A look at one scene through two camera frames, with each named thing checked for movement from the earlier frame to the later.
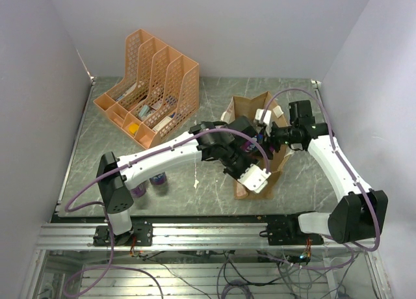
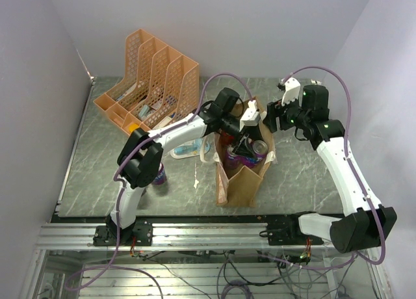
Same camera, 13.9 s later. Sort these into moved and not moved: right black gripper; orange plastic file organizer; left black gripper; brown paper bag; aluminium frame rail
Moved: brown paper bag; right black gripper; left black gripper
Not moved: orange plastic file organizer; aluminium frame rail
